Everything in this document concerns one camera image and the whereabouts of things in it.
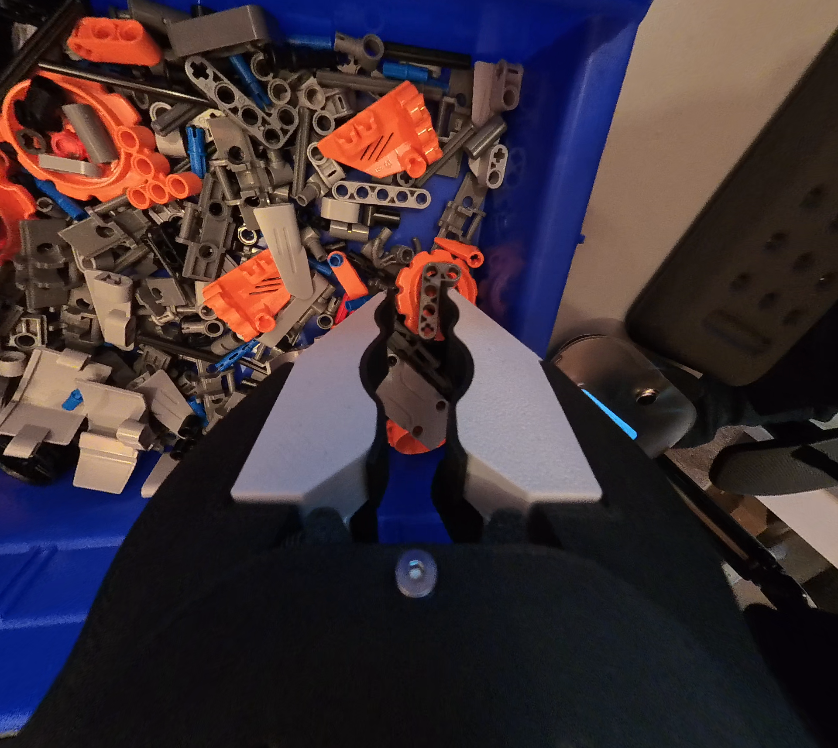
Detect black perforated pad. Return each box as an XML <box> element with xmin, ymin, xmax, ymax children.
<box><xmin>627</xmin><ymin>31</ymin><xmax>838</xmax><ymax>388</ymax></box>

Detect blue plastic bin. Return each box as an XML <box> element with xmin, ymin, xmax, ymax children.
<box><xmin>0</xmin><ymin>0</ymin><xmax>741</xmax><ymax>732</ymax></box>

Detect black webbing strap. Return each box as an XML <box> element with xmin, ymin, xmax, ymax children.
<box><xmin>710</xmin><ymin>434</ymin><xmax>838</xmax><ymax>495</ymax></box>

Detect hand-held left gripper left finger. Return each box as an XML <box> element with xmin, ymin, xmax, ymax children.
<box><xmin>229</xmin><ymin>292</ymin><xmax>397</xmax><ymax>542</ymax></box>

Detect smartphone in leather holder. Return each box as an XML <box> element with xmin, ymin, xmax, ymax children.
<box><xmin>550</xmin><ymin>317</ymin><xmax>698</xmax><ymax>457</ymax></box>

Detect pile of plastic building pieces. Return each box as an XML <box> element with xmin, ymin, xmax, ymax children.
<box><xmin>0</xmin><ymin>0</ymin><xmax>528</xmax><ymax>497</ymax></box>

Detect orange sprocket with grey beam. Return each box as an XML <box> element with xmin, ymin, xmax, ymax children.
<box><xmin>395</xmin><ymin>236</ymin><xmax>485</xmax><ymax>343</ymax></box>

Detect black metal bar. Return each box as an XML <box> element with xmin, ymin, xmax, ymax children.
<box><xmin>655</xmin><ymin>452</ymin><xmax>816</xmax><ymax>614</ymax></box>

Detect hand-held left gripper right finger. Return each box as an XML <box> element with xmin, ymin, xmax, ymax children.
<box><xmin>432</xmin><ymin>290</ymin><xmax>603</xmax><ymax>542</ymax></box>

